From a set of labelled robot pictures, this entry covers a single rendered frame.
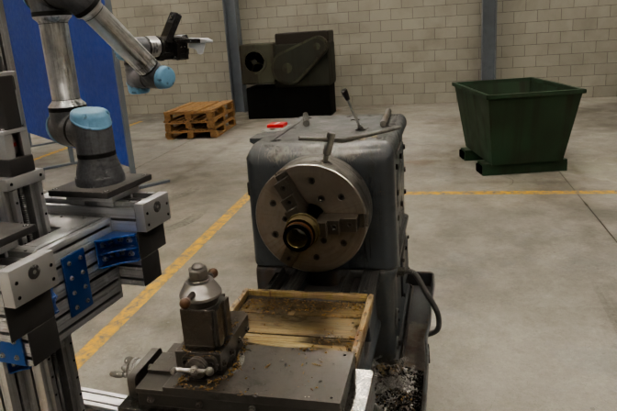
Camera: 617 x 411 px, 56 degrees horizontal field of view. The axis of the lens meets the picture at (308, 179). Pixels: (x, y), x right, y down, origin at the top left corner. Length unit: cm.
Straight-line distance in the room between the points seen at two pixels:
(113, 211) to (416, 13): 992
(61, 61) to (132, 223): 55
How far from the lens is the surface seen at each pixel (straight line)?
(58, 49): 198
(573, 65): 1171
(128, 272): 191
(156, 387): 118
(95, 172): 187
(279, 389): 111
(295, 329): 145
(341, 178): 155
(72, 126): 190
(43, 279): 152
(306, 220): 148
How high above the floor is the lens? 159
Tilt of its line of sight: 15 degrees down
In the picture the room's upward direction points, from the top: 4 degrees counter-clockwise
